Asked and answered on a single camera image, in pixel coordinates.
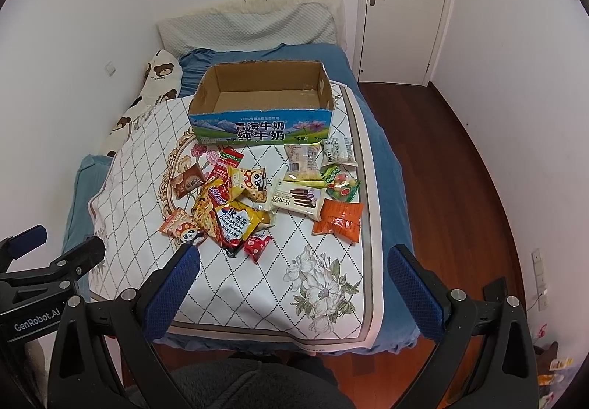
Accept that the white grey snack packet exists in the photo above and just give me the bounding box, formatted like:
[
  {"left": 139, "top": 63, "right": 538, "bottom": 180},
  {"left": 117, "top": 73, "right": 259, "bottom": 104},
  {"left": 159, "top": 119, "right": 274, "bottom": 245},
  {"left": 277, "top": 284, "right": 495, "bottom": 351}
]
[{"left": 321, "top": 137, "right": 357, "bottom": 168}]

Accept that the clear bread packet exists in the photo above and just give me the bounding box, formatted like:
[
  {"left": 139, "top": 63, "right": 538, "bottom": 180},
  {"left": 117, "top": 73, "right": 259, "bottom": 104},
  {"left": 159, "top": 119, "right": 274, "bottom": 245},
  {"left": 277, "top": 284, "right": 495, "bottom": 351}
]
[{"left": 283, "top": 144, "right": 322, "bottom": 185}]

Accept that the white patterned blanket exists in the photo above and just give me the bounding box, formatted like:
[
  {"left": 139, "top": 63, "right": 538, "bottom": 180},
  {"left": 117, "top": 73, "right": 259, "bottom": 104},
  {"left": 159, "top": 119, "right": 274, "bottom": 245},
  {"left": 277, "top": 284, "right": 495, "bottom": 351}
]
[{"left": 89, "top": 83, "right": 384, "bottom": 352}]

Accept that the white power strip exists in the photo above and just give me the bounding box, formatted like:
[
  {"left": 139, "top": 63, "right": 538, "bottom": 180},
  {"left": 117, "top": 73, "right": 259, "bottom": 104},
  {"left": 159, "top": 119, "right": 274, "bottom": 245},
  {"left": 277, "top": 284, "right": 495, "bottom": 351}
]
[{"left": 531, "top": 249, "right": 548, "bottom": 311}]

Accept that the yellow instant noodle packet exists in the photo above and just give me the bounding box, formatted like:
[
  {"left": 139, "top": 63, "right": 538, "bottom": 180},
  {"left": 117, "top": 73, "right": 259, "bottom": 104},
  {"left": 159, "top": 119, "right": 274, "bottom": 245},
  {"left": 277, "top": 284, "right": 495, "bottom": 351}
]
[{"left": 192, "top": 194, "right": 272, "bottom": 257}]

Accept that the green candy bag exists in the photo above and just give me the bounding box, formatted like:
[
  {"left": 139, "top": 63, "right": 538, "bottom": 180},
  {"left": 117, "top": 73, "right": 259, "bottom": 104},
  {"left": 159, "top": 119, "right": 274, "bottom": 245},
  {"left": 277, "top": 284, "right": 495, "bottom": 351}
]
[{"left": 321, "top": 165, "right": 360, "bottom": 202}]

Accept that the brown small snack packet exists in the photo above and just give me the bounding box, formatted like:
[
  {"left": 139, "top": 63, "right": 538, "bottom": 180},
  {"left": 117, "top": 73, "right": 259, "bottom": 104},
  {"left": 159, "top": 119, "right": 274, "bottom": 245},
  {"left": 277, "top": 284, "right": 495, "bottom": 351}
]
[{"left": 171, "top": 163, "right": 205, "bottom": 200}]

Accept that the wall socket plate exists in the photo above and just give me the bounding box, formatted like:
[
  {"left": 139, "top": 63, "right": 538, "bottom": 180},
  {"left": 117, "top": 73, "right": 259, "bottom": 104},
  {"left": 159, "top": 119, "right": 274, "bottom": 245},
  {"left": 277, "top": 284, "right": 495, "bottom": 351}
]
[{"left": 105, "top": 62, "right": 116, "bottom": 76}]

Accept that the small red snack packet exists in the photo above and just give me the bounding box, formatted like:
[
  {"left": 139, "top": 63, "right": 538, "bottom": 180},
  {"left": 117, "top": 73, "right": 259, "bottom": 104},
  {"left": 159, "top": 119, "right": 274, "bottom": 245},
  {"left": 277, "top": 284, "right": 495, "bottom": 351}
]
[{"left": 243, "top": 236, "right": 272, "bottom": 264}]

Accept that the red wrapped snack packet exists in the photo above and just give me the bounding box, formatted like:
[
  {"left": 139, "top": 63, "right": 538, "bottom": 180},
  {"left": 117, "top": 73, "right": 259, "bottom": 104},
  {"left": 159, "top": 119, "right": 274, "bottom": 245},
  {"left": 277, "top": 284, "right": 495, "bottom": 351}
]
[{"left": 206, "top": 164, "right": 230, "bottom": 208}]

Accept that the yellow panda snack bag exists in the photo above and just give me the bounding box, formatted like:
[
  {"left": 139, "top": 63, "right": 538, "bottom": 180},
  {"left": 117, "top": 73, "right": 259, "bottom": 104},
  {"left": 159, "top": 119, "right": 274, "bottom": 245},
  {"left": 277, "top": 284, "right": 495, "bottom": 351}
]
[{"left": 228, "top": 167, "right": 267, "bottom": 202}]

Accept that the blue bed sheet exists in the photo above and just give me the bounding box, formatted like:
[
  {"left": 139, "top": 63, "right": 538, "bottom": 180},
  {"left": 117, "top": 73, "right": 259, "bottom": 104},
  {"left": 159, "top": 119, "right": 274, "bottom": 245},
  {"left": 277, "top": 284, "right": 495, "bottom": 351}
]
[{"left": 62, "top": 43, "right": 419, "bottom": 355}]

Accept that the bear print pillow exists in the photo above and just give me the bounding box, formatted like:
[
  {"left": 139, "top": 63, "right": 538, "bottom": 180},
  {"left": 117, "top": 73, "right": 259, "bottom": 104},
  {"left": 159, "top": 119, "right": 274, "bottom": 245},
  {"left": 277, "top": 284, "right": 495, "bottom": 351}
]
[{"left": 100, "top": 49, "right": 183, "bottom": 157}]

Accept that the white textured pillow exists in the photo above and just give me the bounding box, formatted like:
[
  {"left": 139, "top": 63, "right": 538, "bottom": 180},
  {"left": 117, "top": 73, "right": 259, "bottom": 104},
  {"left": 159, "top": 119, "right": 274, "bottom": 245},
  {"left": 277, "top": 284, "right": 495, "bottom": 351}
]
[{"left": 157, "top": 0, "right": 346, "bottom": 58}]

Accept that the red green snack packet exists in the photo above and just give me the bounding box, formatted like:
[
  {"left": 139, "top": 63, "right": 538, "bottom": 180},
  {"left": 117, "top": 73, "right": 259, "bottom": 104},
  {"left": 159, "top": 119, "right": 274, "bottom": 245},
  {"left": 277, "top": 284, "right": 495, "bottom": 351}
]
[{"left": 218, "top": 147, "right": 244, "bottom": 168}]

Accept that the orange panda snack packet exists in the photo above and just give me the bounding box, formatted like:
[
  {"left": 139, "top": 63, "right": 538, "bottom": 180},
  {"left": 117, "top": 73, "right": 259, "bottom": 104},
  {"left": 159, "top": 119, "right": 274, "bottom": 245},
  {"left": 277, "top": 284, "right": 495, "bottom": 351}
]
[{"left": 159, "top": 209, "right": 207, "bottom": 247}]

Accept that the cardboard milk box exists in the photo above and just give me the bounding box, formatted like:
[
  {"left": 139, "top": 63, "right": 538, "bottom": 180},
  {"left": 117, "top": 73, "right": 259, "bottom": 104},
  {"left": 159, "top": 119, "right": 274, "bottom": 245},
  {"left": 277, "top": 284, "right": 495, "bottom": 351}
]
[{"left": 188, "top": 60, "right": 334, "bottom": 145}]

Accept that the white chocolate stick packet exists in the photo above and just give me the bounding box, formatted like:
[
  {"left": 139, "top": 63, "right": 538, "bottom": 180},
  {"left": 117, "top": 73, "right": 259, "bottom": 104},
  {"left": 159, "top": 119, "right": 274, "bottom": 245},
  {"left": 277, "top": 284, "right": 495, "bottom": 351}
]
[{"left": 271, "top": 181, "right": 325, "bottom": 222}]

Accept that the white door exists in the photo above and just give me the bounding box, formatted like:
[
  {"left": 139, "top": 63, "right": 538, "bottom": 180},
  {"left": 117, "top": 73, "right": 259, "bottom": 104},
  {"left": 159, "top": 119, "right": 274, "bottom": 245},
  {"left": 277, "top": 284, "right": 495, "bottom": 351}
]
[{"left": 353, "top": 0, "right": 453, "bottom": 85}]

